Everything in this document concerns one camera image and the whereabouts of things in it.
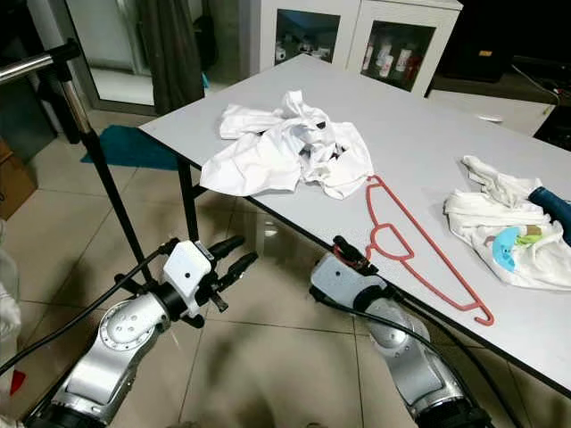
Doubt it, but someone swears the brown cardboard box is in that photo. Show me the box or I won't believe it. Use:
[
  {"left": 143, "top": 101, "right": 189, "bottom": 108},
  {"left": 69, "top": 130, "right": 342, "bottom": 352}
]
[{"left": 0, "top": 143, "right": 37, "bottom": 219}]

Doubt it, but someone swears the black speaker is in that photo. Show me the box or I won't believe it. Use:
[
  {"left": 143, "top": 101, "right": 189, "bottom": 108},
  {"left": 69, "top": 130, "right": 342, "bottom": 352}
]
[{"left": 437, "top": 0, "right": 571, "bottom": 86}]

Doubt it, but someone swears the cream white jacket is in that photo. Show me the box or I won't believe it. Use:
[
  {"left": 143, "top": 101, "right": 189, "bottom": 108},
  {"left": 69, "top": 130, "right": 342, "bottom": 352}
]
[{"left": 0, "top": 259, "right": 26, "bottom": 366}]

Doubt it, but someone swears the white t-shirt with black print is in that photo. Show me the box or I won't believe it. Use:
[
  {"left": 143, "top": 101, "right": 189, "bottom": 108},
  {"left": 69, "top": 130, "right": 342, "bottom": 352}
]
[{"left": 199, "top": 89, "right": 374, "bottom": 200}]

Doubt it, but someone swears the glass sliding door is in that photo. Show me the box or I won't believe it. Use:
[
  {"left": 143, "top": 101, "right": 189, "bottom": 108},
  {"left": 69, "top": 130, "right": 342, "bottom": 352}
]
[{"left": 36, "top": 0, "right": 260, "bottom": 108}]

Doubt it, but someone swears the white glass-door cabinet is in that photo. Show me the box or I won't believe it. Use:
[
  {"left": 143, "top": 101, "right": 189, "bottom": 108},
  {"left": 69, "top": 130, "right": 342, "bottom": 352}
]
[{"left": 259, "top": 0, "right": 465, "bottom": 97}]

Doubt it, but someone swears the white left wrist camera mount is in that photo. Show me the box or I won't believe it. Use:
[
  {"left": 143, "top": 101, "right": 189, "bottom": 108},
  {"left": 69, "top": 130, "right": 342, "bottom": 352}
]
[{"left": 162, "top": 239, "right": 215, "bottom": 317}]

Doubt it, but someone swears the red plastic clothes hanger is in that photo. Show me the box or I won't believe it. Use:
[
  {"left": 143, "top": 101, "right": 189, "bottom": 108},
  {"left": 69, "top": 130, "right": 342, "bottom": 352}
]
[{"left": 364, "top": 174, "right": 496, "bottom": 326}]

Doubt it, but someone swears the black table leg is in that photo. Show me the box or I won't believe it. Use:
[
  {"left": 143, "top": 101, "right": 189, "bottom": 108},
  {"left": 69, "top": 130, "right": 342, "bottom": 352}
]
[{"left": 174, "top": 160, "right": 199, "bottom": 242}]

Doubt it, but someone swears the teal floor mat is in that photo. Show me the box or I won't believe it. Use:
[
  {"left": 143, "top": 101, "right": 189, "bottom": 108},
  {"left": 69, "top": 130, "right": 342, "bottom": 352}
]
[{"left": 80, "top": 125, "right": 188, "bottom": 170}]

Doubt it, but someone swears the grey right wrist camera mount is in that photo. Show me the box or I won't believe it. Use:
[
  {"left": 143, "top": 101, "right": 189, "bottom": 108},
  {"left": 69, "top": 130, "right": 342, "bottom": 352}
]
[{"left": 310, "top": 254, "right": 389, "bottom": 309}]

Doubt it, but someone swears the white drawer unit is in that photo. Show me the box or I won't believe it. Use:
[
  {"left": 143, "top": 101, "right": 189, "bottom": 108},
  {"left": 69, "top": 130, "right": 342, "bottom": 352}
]
[{"left": 428, "top": 85, "right": 571, "bottom": 139}]

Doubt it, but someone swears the dark brown curtain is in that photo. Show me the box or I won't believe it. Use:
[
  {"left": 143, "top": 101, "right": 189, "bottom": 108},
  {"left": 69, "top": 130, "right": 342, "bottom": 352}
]
[{"left": 138, "top": 0, "right": 206, "bottom": 117}]

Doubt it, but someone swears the blue denim jacket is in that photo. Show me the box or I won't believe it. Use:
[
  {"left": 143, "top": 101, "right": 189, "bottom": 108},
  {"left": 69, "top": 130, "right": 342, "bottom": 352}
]
[{"left": 526, "top": 185, "right": 571, "bottom": 237}]

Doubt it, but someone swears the metal clothes rack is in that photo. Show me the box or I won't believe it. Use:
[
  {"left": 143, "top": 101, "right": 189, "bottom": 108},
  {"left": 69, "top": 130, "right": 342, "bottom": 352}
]
[{"left": 0, "top": 38, "right": 175, "bottom": 295}]

